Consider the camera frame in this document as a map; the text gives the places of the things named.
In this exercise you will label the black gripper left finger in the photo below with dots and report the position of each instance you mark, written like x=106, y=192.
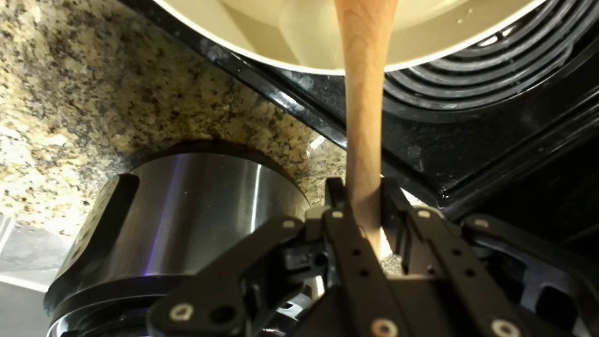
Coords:
x=239, y=292

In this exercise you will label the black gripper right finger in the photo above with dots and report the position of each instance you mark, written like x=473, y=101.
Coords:
x=486, y=277

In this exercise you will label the wooden spoon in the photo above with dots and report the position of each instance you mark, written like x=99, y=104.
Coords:
x=366, y=118

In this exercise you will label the black electric stove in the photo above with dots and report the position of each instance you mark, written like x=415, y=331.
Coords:
x=507, y=123

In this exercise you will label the stainless steel pressure cooker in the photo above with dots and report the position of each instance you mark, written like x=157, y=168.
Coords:
x=153, y=228

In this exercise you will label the white frying pan wooden handle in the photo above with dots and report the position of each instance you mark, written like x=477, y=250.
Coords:
x=310, y=35

